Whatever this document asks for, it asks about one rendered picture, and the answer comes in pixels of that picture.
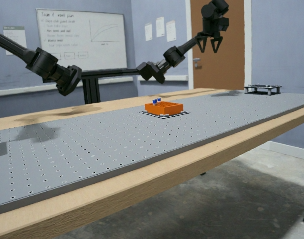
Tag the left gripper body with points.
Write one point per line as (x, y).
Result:
(208, 33)

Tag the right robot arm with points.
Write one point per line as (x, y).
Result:
(42, 64)

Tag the orange grid rack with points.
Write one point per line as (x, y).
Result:
(164, 108)

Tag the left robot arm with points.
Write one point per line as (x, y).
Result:
(216, 22)

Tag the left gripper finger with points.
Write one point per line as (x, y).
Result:
(213, 43)
(204, 43)

